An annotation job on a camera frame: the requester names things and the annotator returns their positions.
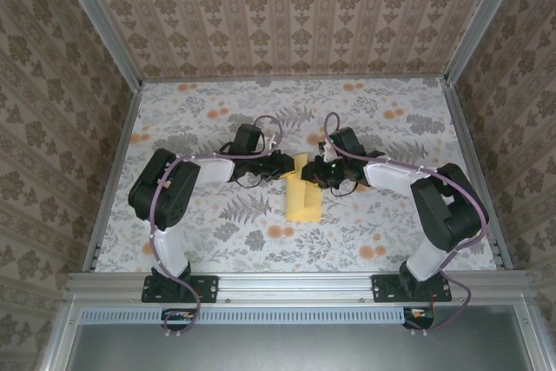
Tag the floral table cover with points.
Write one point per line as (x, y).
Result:
(260, 249)

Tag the aluminium frame bar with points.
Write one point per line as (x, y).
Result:
(58, 336)
(532, 336)

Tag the grey metal panel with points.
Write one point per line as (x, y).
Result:
(295, 349)

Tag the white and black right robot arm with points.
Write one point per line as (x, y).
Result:
(452, 214)

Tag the long aluminium base rail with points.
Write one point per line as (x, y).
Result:
(295, 286)

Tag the aluminium corner post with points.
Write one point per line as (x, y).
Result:
(485, 19)
(101, 19)

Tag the thin aluminium wall rail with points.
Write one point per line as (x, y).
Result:
(304, 79)

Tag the aluminium side rail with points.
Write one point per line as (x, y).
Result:
(472, 149)
(115, 171)

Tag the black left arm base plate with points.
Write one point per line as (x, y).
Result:
(204, 288)

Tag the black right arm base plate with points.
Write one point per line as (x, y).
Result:
(384, 288)

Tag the black connector board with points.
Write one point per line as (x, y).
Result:
(176, 318)
(423, 321)

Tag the yellow cloth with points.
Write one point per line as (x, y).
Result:
(299, 210)

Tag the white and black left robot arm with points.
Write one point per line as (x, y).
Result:
(163, 197)

